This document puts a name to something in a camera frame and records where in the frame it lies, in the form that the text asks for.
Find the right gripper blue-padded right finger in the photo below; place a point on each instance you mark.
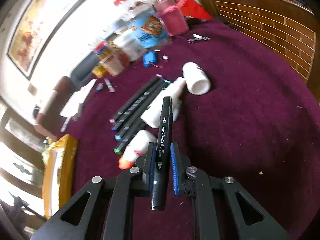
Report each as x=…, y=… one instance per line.
x=222, y=208

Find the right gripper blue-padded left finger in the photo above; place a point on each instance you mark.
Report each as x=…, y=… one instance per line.
x=103, y=207

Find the short black marker 120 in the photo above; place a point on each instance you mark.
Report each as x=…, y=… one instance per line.
x=162, y=157

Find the black marker green cap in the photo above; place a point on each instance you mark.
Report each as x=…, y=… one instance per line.
x=131, y=132

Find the white bottle orange cap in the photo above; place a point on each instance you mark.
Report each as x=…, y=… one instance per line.
x=137, y=147

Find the black marker cyan cap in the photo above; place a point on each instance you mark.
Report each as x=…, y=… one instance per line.
x=136, y=115

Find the black marker blue cap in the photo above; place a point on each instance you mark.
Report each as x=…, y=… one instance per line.
x=129, y=112

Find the small white bottle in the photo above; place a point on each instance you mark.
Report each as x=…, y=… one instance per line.
x=152, y=114

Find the white bottle red label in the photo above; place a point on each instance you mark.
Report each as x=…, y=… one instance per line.
x=195, y=78

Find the black marker pink cap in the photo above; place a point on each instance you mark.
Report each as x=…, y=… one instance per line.
x=131, y=100

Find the gold-taped white box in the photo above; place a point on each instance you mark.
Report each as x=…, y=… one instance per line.
x=59, y=161

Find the white pen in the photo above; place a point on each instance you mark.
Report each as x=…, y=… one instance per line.
x=65, y=124

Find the white charger plug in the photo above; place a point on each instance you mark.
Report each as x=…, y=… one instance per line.
x=77, y=115

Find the brown armchair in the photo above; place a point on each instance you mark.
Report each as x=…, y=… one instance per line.
x=48, y=120

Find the white papers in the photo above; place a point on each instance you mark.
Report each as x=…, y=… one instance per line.
x=72, y=106

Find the clear syringe pen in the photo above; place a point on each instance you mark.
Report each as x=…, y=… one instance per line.
x=109, y=85

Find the black leather sofa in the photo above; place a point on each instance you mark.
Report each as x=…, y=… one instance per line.
x=81, y=74

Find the orange labelled jar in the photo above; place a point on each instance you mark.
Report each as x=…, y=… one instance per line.
x=116, y=62

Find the white plastic tub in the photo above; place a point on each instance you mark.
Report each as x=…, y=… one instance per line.
x=130, y=45

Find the nail clipper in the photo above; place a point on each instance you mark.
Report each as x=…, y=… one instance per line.
x=197, y=38

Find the wooden brick-pattern cabinet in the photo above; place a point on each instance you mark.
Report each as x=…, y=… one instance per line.
x=288, y=29

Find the red plastic bag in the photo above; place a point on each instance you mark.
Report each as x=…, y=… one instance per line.
x=190, y=8

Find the red-lid clear jar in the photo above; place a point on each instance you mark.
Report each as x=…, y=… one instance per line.
x=127, y=5

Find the framed painting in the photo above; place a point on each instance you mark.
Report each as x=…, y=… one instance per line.
x=36, y=27

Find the blue battery pack with wire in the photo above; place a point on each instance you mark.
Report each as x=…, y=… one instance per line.
x=151, y=58

